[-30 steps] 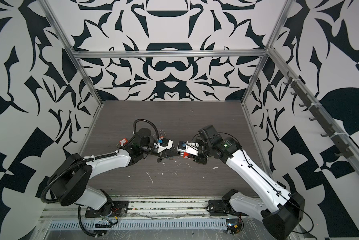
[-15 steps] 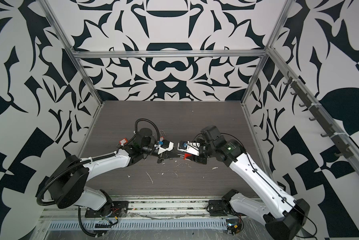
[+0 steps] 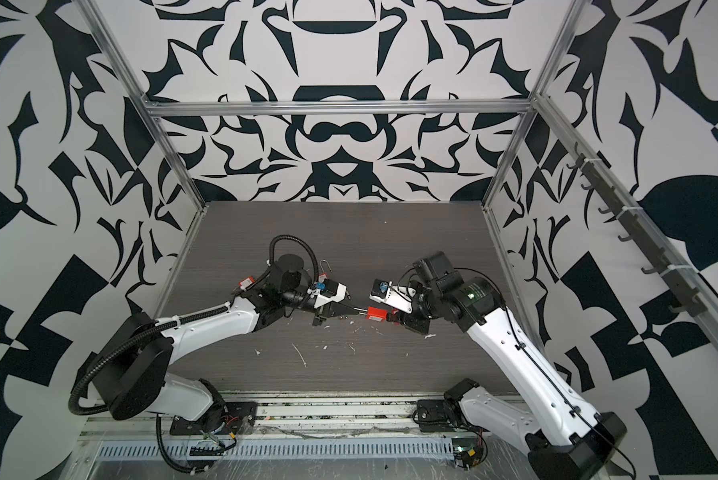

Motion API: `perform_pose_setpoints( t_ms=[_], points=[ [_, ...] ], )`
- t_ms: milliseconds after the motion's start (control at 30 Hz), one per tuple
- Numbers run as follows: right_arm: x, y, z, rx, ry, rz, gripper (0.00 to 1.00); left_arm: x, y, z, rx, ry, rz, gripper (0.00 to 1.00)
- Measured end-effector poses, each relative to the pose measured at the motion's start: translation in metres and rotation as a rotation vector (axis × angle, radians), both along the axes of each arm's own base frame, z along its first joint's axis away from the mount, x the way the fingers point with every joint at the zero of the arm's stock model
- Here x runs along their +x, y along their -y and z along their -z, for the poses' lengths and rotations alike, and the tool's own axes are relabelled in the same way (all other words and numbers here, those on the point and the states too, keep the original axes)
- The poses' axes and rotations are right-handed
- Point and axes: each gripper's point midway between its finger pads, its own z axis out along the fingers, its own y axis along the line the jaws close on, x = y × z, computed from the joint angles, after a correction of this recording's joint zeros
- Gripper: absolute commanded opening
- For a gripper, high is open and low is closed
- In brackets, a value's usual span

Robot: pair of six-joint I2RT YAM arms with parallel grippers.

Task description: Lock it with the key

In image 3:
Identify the red padlock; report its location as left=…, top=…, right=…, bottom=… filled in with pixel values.
left=235, top=276, right=257, bottom=293
left=355, top=307, right=388, bottom=322

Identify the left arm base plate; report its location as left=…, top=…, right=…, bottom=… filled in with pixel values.
left=169, top=401, right=258, bottom=436

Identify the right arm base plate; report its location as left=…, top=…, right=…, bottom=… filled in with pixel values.
left=411, top=399, right=491, bottom=434

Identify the aluminium frame crossbar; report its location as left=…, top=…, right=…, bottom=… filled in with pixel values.
left=145, top=99, right=531, bottom=118

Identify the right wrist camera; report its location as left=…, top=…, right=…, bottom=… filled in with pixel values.
left=369, top=279, right=416, bottom=314

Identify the black hook rail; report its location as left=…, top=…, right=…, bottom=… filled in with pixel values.
left=569, top=152, right=712, bottom=317

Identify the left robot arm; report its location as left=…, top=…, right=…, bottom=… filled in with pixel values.
left=68, top=254, right=359, bottom=427

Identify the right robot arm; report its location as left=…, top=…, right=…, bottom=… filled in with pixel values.
left=394, top=252, right=627, bottom=479

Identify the black corrugated cable conduit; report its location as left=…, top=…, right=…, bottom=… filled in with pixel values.
left=67, top=233, right=321, bottom=416

